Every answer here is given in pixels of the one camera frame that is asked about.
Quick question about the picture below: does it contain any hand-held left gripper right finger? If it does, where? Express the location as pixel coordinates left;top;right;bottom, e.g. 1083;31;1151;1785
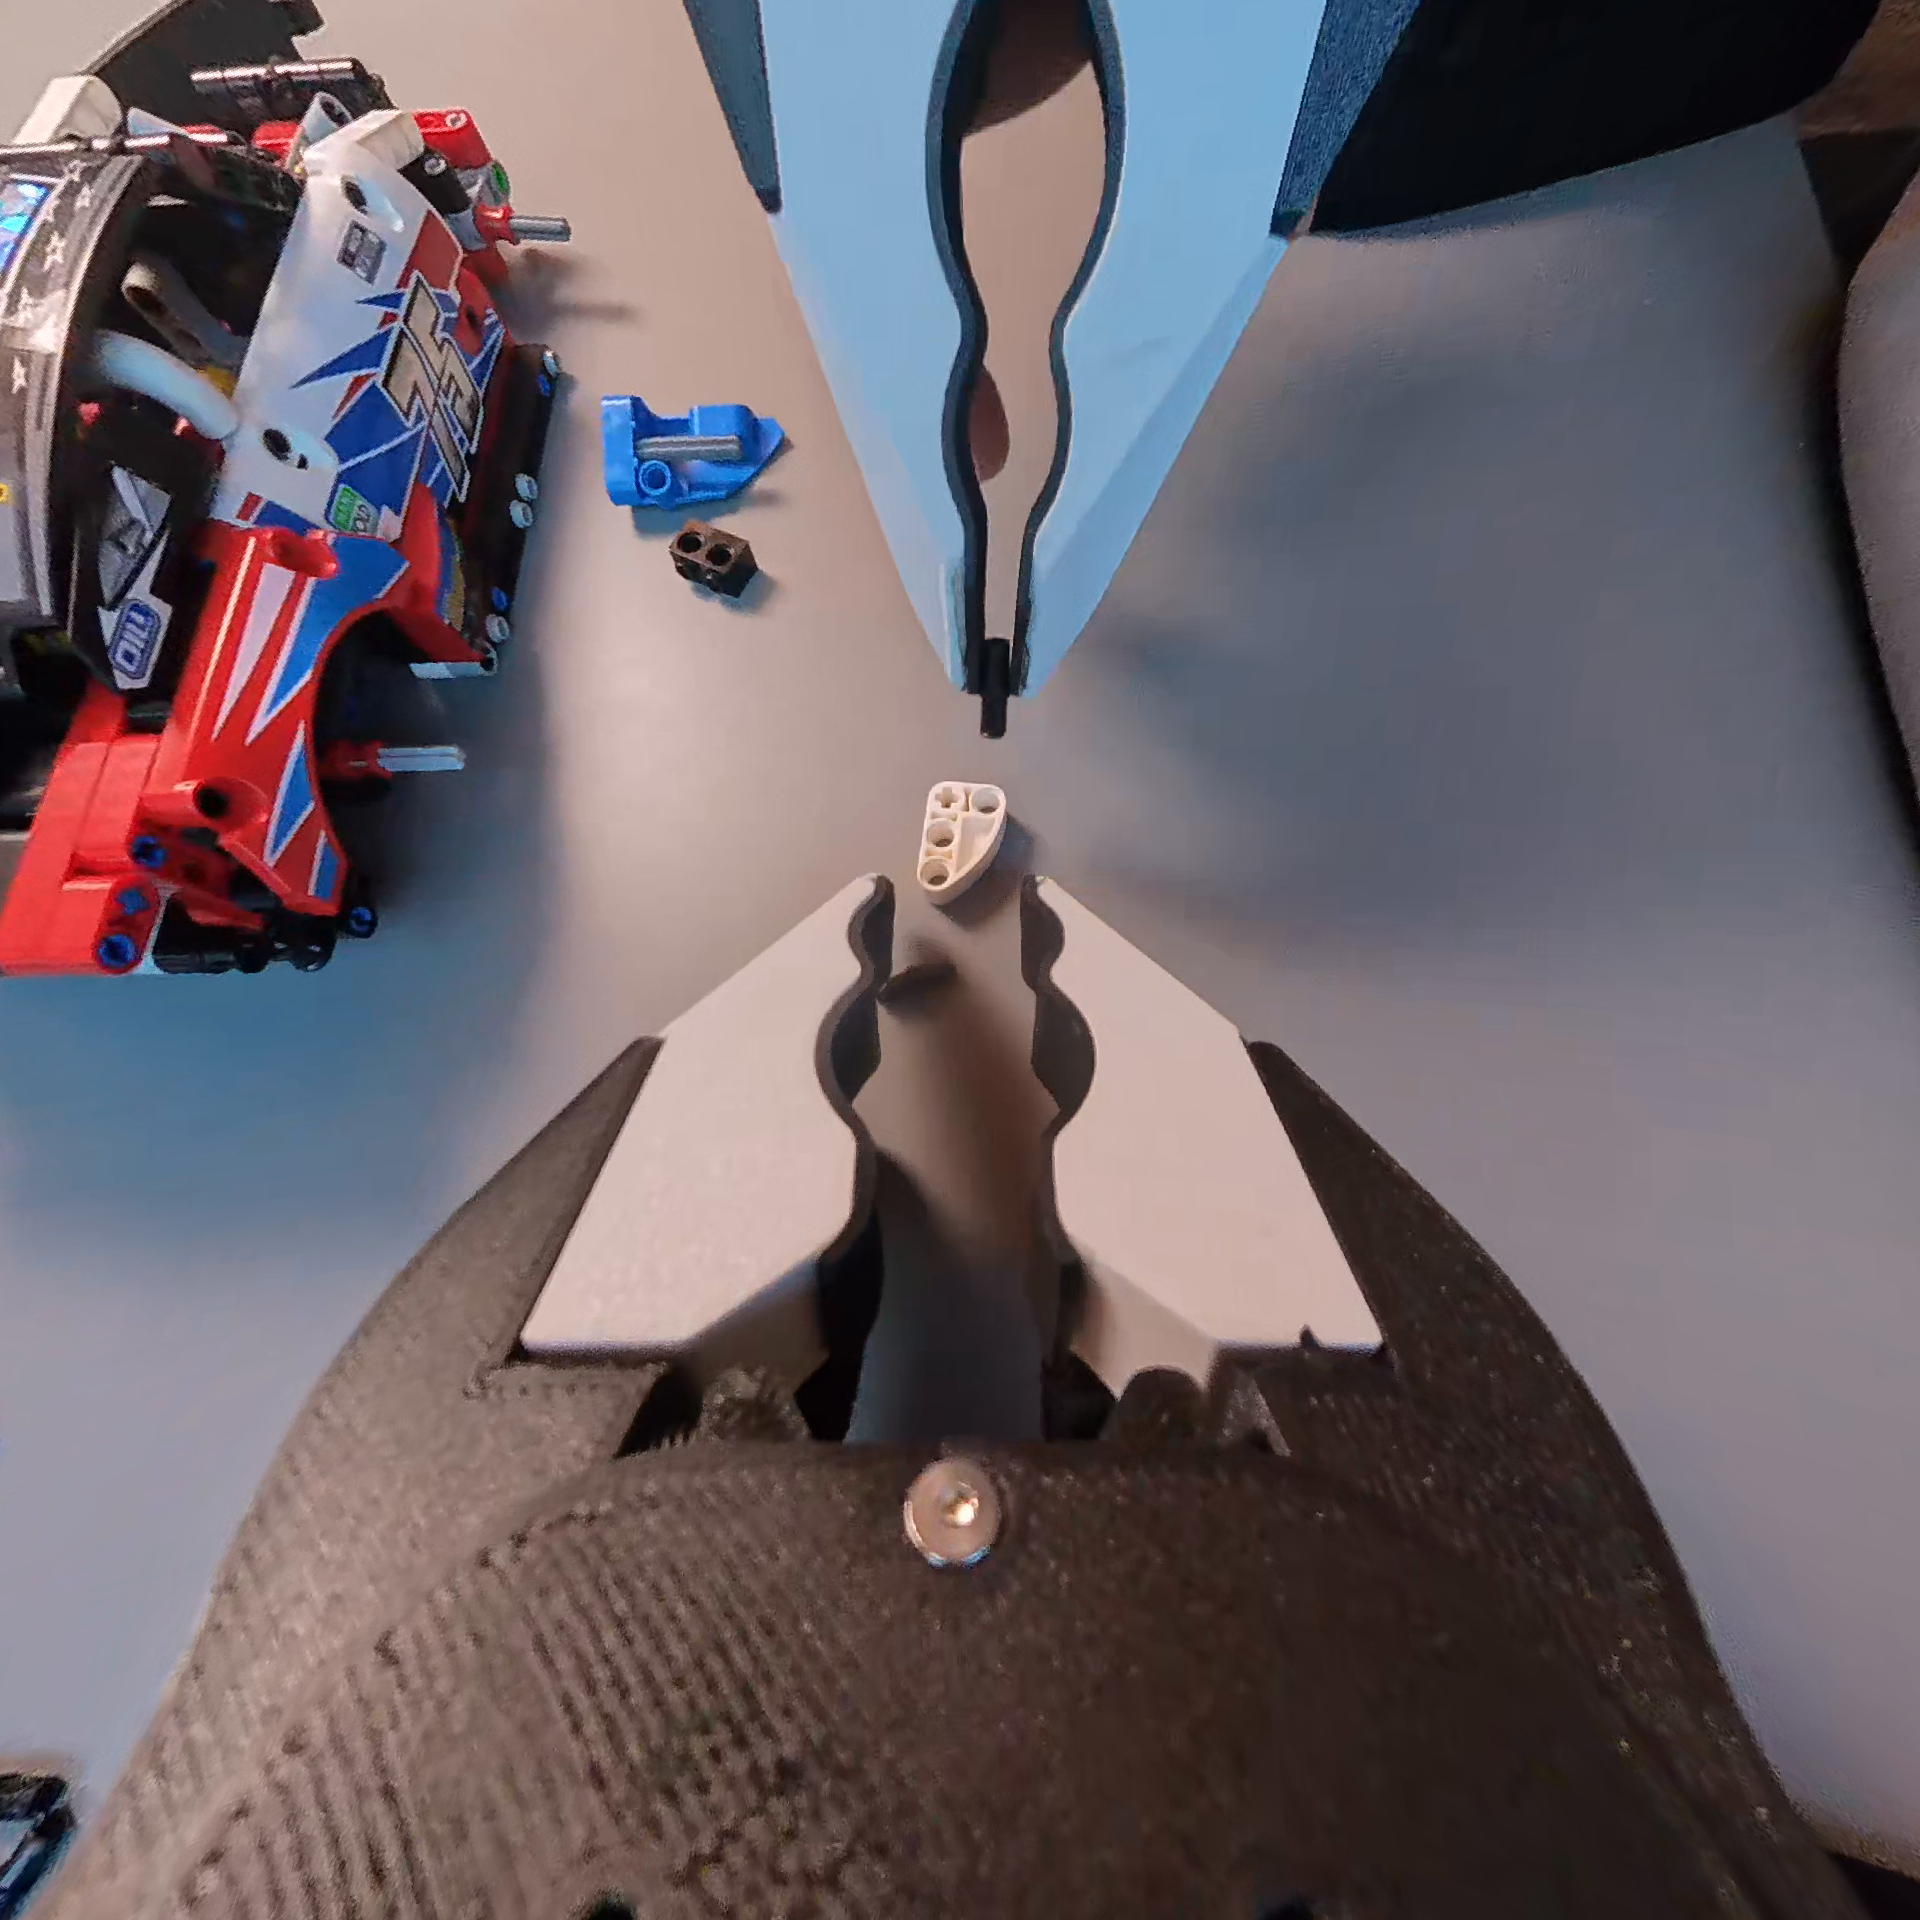
1018;875;1388;1434

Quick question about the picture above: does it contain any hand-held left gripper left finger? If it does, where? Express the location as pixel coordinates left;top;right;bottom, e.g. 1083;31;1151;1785
514;873;896;1441

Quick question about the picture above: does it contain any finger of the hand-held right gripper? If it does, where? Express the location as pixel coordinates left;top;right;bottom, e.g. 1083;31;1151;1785
683;0;999;694
1009;0;1424;700

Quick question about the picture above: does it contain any blue lego panel piece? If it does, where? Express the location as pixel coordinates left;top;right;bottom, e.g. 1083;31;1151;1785
599;392;788;513

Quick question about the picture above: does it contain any black two-hole lego brick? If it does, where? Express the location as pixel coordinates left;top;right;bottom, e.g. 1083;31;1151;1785
671;521;761;604

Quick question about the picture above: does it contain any white lego liftarm piece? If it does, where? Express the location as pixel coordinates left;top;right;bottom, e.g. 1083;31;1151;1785
909;777;1012;908

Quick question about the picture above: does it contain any lego race car model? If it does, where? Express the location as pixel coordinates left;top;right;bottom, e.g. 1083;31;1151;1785
0;0;574;980

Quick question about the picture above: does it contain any black wrist rest pad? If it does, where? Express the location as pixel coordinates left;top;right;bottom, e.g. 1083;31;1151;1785
1308;0;1888;238

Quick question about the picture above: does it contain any cluster of blue black pins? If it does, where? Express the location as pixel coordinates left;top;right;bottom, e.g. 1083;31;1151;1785
0;1773;77;1877

